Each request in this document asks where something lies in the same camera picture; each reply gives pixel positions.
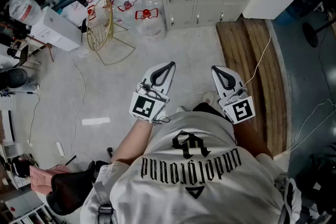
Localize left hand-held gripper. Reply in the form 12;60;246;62
128;61;176;124

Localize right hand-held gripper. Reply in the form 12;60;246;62
211;66;256;125

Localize person's left forearm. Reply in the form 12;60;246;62
110;119;154;166

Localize person's right forearm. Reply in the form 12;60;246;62
233;119;274;159

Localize person's right shoe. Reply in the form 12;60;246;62
202;91;215;105

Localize person's black trousers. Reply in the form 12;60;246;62
193;102;224;119

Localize wooden slat platform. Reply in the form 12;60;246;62
215;17;289;157

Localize white tape strip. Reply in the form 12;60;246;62
81;117;111;126

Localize small white foam box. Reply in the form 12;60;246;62
243;0;294;20

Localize black floor fan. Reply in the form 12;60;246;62
301;17;336;48

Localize person's white printed shirt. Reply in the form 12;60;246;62
80;111;302;224

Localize white carton box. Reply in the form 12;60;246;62
29;6;82;52

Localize white power strip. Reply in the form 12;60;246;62
54;140;66;158

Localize black round appliance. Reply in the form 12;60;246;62
0;67;40;93

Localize black mesh office chair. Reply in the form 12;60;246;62
46;147;114;216

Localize clear plastic water barrel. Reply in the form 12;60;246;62
8;0;43;26

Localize pink cloth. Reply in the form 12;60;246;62
29;164;72;196

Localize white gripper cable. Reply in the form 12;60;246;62
244;33;271;87

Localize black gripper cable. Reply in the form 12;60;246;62
153;115;171;126

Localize white floor cable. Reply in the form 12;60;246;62
286;98;336;153
67;51;87;159

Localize gold wire basket stand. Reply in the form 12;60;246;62
86;0;136;67

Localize wooden frame stool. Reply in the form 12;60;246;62
7;35;55;68

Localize grey strap with buckle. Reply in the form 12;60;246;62
93;180;116;224

